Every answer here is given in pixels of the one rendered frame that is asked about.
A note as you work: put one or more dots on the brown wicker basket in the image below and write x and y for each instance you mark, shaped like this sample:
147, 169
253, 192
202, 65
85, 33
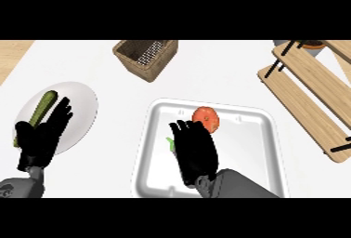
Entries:
146, 62

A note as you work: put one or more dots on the wooden tiered shelf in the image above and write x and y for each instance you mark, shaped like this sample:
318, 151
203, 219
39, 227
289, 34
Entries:
309, 96

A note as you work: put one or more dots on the white round plate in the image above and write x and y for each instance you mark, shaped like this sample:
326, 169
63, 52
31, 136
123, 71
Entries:
67, 114

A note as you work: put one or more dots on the metal grater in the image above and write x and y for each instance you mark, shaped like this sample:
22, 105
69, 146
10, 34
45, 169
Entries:
149, 55

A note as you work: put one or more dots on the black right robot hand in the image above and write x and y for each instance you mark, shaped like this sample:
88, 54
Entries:
196, 152

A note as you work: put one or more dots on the white rectangular tray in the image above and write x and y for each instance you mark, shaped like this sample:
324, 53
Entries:
246, 148

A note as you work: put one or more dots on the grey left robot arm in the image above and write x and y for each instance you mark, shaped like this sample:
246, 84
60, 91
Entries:
25, 185

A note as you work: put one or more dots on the orange tomato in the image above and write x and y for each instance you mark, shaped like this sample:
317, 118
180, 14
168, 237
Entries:
206, 119

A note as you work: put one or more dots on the grey pot with orange rim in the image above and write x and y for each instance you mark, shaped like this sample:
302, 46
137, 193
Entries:
306, 46

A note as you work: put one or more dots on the eggplant with green stem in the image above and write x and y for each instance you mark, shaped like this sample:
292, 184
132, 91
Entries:
169, 144

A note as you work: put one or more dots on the green cucumber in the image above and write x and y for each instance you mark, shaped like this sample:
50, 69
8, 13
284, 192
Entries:
42, 107

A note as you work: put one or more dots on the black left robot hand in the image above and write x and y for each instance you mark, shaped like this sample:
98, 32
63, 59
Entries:
38, 141

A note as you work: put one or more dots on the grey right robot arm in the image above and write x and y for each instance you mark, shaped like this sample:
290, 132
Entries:
234, 185

